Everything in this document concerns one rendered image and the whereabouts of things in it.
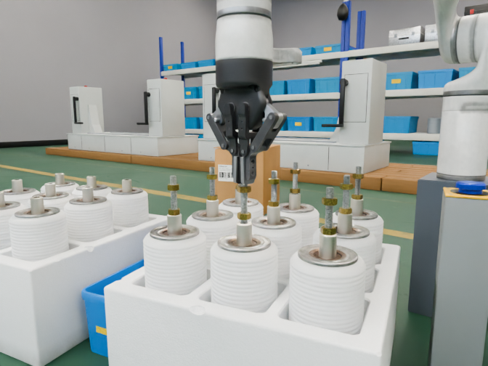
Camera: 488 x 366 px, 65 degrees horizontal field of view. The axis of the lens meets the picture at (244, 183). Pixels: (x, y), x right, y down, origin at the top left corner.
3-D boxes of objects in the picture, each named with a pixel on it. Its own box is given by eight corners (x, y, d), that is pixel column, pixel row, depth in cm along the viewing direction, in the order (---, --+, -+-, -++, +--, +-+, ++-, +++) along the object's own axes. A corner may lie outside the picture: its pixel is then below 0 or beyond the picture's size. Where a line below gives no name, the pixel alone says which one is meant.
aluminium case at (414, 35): (398, 51, 505) (399, 35, 502) (428, 48, 482) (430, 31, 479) (387, 46, 473) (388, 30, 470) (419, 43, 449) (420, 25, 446)
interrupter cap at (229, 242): (263, 257, 49) (263, 252, 49) (208, 251, 51) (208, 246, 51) (276, 240, 56) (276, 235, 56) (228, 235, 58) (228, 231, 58)
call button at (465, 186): (454, 192, 61) (454, 179, 60) (483, 194, 59) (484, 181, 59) (455, 197, 57) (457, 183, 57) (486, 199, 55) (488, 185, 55)
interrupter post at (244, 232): (250, 249, 52) (250, 226, 52) (233, 247, 53) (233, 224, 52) (254, 243, 55) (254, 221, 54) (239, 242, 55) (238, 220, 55)
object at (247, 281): (267, 388, 51) (269, 258, 48) (201, 373, 54) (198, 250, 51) (282, 347, 60) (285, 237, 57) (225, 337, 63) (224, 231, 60)
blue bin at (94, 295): (176, 287, 97) (174, 242, 95) (213, 295, 92) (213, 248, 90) (81, 351, 70) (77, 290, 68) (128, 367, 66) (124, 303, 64)
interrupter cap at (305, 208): (271, 213, 72) (271, 209, 72) (279, 205, 79) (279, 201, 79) (311, 216, 70) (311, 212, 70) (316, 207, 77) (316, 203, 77)
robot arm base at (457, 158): (440, 173, 88) (446, 98, 85) (487, 177, 82) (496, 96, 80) (432, 179, 81) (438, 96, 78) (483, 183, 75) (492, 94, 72)
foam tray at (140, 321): (226, 293, 94) (225, 222, 91) (394, 329, 78) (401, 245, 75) (110, 396, 59) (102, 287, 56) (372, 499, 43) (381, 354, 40)
